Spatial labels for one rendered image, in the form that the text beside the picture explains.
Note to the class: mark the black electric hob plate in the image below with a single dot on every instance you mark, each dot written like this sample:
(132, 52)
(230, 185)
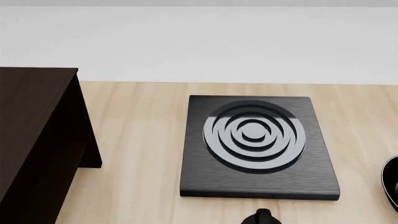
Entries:
(258, 149)

